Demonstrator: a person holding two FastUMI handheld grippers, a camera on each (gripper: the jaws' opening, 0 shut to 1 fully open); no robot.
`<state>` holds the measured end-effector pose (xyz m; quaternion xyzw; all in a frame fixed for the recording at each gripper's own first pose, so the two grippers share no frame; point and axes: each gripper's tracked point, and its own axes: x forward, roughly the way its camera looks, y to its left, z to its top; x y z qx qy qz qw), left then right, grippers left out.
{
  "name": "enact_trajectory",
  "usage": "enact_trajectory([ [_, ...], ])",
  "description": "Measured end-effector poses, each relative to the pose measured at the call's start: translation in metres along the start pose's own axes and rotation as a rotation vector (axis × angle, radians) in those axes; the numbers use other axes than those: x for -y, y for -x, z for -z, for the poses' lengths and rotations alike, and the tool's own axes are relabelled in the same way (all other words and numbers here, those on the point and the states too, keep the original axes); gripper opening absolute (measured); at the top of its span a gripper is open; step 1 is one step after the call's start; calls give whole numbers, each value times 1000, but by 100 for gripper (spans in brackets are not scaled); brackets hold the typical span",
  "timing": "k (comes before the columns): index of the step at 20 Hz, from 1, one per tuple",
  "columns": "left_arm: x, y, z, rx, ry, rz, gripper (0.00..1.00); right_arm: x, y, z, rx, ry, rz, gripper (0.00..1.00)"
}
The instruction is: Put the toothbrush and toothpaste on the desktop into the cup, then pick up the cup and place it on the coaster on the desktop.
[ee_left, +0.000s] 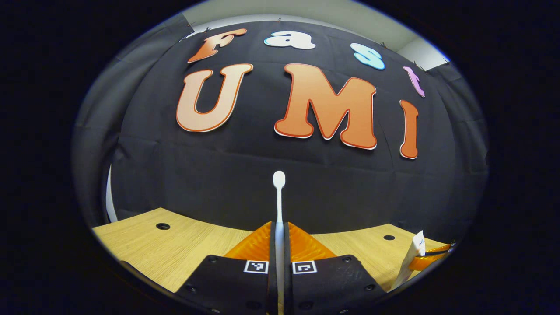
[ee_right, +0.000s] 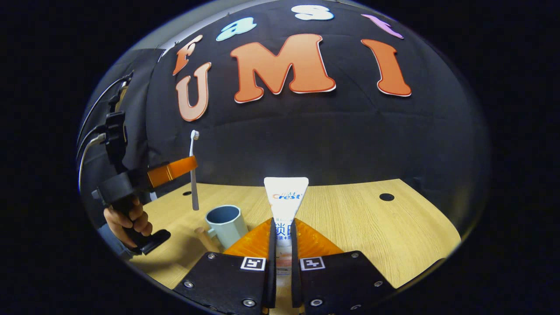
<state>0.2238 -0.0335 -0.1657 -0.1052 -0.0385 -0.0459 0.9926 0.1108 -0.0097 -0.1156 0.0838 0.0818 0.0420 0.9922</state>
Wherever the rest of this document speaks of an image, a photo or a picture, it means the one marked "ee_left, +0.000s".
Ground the light blue toothbrush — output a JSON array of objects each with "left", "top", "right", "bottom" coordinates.
[{"left": 273, "top": 171, "right": 286, "bottom": 315}]

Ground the black backdrop cloth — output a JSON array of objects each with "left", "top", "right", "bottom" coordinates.
[{"left": 72, "top": 13, "right": 488, "bottom": 243}]

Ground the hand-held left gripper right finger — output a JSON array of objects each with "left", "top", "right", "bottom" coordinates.
[{"left": 283, "top": 222, "right": 388, "bottom": 315}]

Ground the white toothpaste tube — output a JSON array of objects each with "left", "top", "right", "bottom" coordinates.
[{"left": 391, "top": 231, "right": 426, "bottom": 290}]

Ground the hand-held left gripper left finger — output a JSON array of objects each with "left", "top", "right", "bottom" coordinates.
[{"left": 175, "top": 221, "right": 277, "bottom": 315}]

